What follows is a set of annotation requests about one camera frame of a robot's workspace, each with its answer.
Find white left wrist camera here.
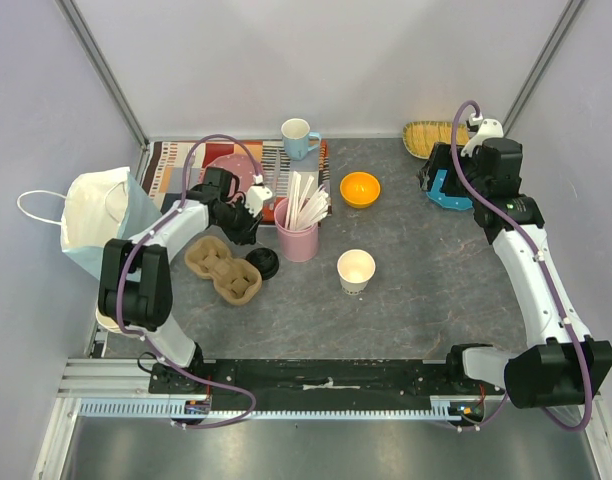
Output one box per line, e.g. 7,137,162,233
245,184,274,217

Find pink straw holder cup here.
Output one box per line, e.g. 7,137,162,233
274,198,319,263

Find grey slotted cable duct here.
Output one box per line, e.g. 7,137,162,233
78,398,473,421

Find black plastic cup lid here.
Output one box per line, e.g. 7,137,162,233
245,247,280,281

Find light blue mug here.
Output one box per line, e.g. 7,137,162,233
280,118,322,161

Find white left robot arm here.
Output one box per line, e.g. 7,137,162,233
98,167,273,393

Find white wrapped straw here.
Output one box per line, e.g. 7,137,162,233
302,193,333,231
296,183,328,232
284,171,303,231

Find white paper coffee cup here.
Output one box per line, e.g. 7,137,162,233
337,249,376,295

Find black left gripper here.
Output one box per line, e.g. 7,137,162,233
214,197,265,248

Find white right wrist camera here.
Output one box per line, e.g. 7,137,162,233
460,113,504,157

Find yellow woven tray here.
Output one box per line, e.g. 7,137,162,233
402,121,452,160

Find brown cardboard cup carrier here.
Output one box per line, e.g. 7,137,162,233
184,236,262,306

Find blue polka dot plate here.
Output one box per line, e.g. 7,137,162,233
426,169,473,211

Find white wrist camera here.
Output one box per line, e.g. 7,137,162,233
245,184,274,217
460,113,504,157

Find pink polka dot plate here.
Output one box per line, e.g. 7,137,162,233
207,153,263,197

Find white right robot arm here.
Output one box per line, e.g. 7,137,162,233
418,138,612,409

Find colourful striped placemat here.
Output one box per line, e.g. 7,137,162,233
141,139,333,226

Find light blue paper bag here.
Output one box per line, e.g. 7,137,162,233
16,166,173,300

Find grey table knife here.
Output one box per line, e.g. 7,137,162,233
268,149,281,211

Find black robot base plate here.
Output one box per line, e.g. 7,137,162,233
148,357,507,412

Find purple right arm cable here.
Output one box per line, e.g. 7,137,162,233
445,100,598,432

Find orange bowl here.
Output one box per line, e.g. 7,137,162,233
340,171,381,209

